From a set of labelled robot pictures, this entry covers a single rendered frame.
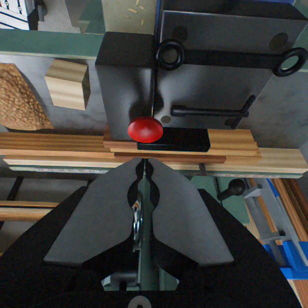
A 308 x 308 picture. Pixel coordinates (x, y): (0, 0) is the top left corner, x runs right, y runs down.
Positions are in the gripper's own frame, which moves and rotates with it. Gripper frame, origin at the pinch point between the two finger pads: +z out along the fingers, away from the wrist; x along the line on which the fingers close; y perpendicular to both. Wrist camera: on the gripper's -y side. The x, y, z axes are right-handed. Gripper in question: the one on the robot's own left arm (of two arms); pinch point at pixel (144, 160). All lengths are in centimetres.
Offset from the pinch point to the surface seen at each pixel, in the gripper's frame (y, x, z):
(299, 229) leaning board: 88, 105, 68
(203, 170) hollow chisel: 10.6, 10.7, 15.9
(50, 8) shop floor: -29, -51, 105
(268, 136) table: 5.2, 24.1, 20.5
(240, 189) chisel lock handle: 5.6, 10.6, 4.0
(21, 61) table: -5.7, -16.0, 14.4
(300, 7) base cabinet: -18.2, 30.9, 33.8
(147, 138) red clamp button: -0.5, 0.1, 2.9
